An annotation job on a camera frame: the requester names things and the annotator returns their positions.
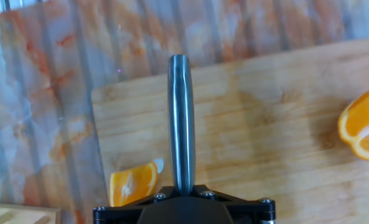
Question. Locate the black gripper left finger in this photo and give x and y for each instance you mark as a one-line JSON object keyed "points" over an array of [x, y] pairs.
{"points": [[115, 214]]}

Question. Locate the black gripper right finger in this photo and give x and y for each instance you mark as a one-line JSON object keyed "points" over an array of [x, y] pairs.
{"points": [[252, 211]]}

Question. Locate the cut orange piece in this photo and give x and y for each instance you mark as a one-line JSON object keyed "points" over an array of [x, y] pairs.
{"points": [[363, 124], [131, 183]]}

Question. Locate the steel cleaver knife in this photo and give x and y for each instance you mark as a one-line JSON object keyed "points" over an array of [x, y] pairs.
{"points": [[181, 124]]}

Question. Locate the bamboo cutting board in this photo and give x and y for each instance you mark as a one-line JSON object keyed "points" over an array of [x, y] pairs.
{"points": [[265, 124]]}

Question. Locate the wooden peg rack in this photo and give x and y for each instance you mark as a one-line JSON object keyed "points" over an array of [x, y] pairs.
{"points": [[19, 214]]}

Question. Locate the marble pattern plastic mat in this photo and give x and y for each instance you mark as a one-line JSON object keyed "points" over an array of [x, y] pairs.
{"points": [[47, 93]]}

